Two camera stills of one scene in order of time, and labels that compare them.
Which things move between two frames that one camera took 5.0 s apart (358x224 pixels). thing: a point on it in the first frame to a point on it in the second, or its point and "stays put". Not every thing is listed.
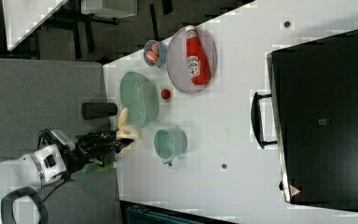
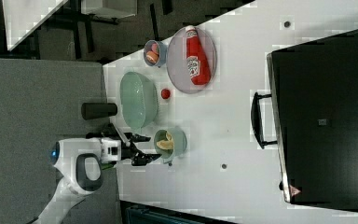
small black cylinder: (96, 110) stays put
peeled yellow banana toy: (124, 131) to (167, 145)
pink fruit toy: (155, 48) stays put
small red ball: (165, 93) stays put
